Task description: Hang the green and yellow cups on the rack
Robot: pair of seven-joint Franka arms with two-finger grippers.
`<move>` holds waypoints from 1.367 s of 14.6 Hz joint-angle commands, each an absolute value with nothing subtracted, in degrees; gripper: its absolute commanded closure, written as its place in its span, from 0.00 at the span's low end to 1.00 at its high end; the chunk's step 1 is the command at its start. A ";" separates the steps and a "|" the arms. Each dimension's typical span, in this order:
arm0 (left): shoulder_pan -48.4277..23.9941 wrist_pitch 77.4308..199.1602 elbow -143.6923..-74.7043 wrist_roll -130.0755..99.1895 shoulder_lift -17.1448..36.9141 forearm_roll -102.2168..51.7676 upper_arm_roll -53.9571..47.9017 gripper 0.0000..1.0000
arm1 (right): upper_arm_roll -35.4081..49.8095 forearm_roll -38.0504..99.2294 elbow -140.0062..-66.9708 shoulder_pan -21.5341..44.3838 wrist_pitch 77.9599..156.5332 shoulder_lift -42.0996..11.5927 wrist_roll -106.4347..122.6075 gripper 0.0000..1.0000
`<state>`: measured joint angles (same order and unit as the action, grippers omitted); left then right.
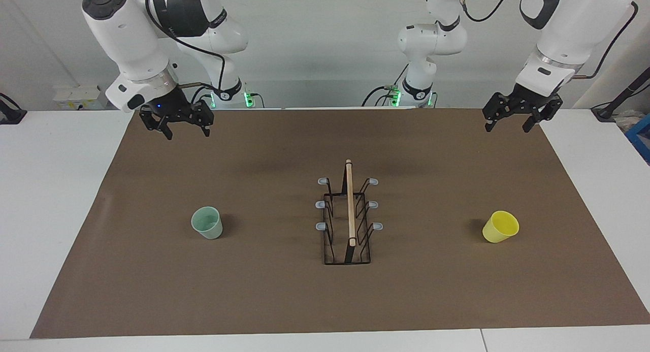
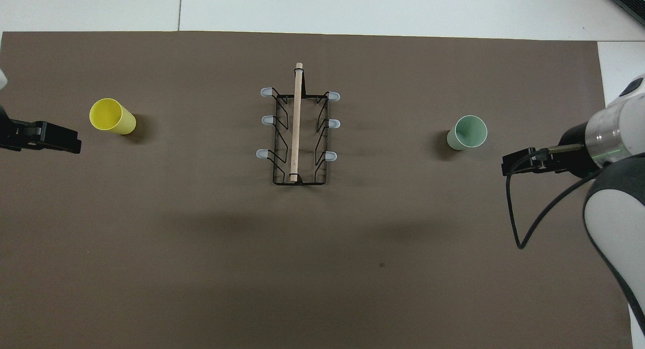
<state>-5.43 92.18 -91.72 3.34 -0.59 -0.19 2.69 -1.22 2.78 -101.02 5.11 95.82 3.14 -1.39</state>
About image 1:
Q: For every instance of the clear plastic bag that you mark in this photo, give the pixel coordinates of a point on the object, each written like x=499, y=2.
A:
x=629, y=121

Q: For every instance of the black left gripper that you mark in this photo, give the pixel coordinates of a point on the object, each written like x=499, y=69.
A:
x=530, y=100

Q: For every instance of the brown table mat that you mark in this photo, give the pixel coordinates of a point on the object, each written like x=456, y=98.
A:
x=254, y=281

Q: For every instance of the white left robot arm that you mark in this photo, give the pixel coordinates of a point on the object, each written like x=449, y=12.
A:
x=574, y=27

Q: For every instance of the white power strip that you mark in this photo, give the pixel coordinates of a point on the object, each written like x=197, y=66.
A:
x=81, y=95

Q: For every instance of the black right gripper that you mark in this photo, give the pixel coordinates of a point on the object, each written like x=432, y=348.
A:
x=170, y=105

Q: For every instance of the black stand pole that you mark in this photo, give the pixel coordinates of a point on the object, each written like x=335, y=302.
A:
x=622, y=95

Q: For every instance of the blue box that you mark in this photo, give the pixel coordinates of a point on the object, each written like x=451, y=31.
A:
x=641, y=136

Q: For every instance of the yellow plastic cup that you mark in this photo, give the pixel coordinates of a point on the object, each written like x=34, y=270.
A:
x=498, y=227

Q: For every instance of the black table clamp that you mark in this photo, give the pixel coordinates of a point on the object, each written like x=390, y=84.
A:
x=11, y=114

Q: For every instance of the pale green plastic cup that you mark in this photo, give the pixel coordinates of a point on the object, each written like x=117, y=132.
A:
x=208, y=225

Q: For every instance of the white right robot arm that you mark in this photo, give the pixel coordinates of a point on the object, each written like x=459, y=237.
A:
x=127, y=32

